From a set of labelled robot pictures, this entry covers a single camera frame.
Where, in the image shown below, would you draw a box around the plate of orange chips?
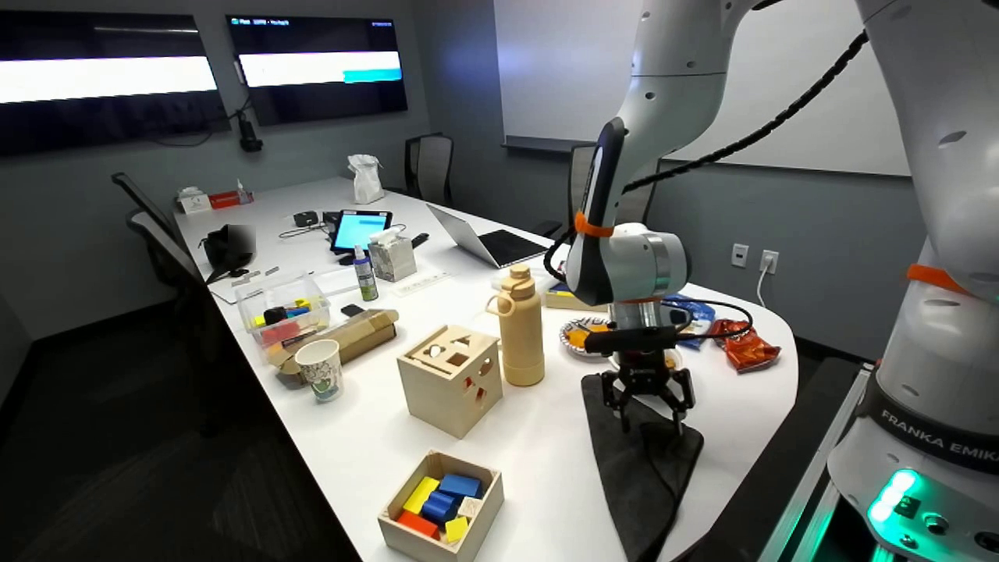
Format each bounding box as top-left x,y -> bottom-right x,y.
560,315 -> 615,362

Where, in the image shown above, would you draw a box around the red block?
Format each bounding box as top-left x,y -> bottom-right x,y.
392,507 -> 442,544

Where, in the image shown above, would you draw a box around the wooden tray of blocks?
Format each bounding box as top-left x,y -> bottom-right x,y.
373,445 -> 510,562

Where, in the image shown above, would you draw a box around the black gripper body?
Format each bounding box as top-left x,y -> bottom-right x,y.
600,339 -> 699,411

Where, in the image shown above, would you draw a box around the black office chair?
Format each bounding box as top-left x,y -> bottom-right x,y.
110,168 -> 203,294

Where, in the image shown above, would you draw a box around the large wall monitor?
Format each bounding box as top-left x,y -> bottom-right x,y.
0,8 -> 227,160

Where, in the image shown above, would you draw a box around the white tissue box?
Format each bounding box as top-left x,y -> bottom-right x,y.
365,227 -> 421,284

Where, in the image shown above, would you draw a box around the open silver laptop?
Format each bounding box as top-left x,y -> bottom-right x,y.
423,200 -> 551,272

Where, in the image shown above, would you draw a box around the clear plastic container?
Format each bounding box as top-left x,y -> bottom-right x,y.
236,272 -> 334,352

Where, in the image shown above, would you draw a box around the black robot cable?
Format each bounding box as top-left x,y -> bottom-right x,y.
539,27 -> 872,291

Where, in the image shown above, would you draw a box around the red chip bag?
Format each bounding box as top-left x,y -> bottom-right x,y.
709,315 -> 783,374

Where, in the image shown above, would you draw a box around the grey mesh office chair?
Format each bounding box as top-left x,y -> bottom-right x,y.
546,139 -> 660,243

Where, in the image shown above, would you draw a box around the wall monitor with teal bar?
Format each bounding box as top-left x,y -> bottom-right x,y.
224,14 -> 411,129

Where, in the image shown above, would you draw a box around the white paper bag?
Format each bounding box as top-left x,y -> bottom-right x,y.
345,149 -> 386,206

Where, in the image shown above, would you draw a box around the beige water bottle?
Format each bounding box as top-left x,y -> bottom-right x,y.
485,261 -> 549,389

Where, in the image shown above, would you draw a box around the tablet with lit screen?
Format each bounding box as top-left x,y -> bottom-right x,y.
326,206 -> 397,259

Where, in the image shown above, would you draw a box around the white whiteboard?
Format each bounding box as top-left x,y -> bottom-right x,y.
490,0 -> 915,180

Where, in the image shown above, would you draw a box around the blue block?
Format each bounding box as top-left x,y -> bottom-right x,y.
436,471 -> 486,503
419,489 -> 463,527

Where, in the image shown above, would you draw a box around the red and white box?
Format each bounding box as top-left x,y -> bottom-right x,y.
174,180 -> 255,218

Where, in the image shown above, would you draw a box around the paper cup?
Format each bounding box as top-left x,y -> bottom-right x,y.
294,338 -> 345,407

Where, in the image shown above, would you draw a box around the blue chip bag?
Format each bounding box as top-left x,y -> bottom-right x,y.
660,294 -> 718,343

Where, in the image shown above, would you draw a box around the dark grey towel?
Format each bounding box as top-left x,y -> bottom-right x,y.
577,372 -> 709,562

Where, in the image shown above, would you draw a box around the white paper sheets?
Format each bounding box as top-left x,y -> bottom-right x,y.
210,261 -> 284,309

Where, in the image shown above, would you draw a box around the long cardboard box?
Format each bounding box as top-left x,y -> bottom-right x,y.
266,306 -> 402,381

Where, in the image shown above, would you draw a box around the long yellow block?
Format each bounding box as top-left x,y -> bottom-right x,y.
400,471 -> 445,516

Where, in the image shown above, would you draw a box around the small grey office chair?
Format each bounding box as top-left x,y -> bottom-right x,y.
402,130 -> 459,206

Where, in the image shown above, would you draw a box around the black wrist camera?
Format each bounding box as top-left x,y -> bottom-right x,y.
581,323 -> 685,360

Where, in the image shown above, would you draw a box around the black wall webcam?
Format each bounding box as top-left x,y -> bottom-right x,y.
233,105 -> 266,157

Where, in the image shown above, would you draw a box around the small yellow block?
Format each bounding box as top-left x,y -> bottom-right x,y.
434,516 -> 472,548

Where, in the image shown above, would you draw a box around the black headphones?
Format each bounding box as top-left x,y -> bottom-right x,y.
200,223 -> 259,281

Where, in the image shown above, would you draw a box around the wooden shape sorter cube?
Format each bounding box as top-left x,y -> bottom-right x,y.
392,323 -> 504,440

